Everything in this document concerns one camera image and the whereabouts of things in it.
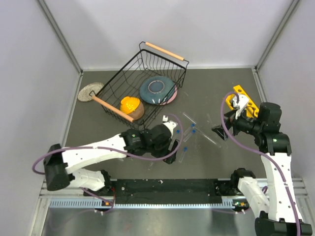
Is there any pink plate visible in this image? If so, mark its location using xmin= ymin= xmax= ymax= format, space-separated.
xmin=159 ymin=87 xmax=178 ymax=106

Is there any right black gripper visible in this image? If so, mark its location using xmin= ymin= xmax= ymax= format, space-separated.
xmin=211 ymin=105 xmax=263 ymax=141

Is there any blue capped tube middle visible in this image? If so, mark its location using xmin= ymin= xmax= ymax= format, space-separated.
xmin=183 ymin=129 xmax=196 ymax=142

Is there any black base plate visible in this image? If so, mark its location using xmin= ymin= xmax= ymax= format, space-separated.
xmin=92 ymin=179 xmax=244 ymax=205

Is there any short glass test tube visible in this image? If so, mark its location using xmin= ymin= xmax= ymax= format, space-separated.
xmin=182 ymin=112 xmax=196 ymax=124

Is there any blue capped tube upper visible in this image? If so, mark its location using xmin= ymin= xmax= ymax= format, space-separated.
xmin=184 ymin=123 xmax=195 ymax=136

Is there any yellow and brown bowl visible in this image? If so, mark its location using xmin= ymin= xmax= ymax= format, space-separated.
xmin=120 ymin=96 xmax=145 ymax=120

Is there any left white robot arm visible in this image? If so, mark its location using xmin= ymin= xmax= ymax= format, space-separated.
xmin=43 ymin=121 xmax=177 ymax=195

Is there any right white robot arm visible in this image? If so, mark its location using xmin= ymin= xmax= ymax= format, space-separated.
xmin=212 ymin=102 xmax=313 ymax=236

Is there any blue capped tube lower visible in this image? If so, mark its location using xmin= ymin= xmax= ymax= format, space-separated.
xmin=179 ymin=147 xmax=188 ymax=163

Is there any blue ceramic plate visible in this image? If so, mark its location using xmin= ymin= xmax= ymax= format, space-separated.
xmin=139 ymin=76 xmax=177 ymax=105

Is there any woven round coaster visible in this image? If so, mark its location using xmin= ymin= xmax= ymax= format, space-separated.
xmin=77 ymin=82 xmax=104 ymax=102

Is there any yellow test tube rack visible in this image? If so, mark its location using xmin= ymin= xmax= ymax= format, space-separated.
xmin=225 ymin=85 xmax=259 ymax=118

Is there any black wire basket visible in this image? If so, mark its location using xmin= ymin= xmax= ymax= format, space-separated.
xmin=90 ymin=41 xmax=189 ymax=130

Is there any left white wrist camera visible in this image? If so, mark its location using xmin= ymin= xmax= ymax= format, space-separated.
xmin=162 ymin=115 xmax=178 ymax=135

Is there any glass test tube right lower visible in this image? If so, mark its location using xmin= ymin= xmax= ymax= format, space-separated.
xmin=215 ymin=133 xmax=228 ymax=149

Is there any glass test tube right upper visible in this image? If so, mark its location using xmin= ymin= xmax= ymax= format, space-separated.
xmin=206 ymin=114 xmax=214 ymax=126

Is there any long glass test tube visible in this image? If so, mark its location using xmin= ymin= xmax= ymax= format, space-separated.
xmin=194 ymin=127 xmax=221 ymax=148

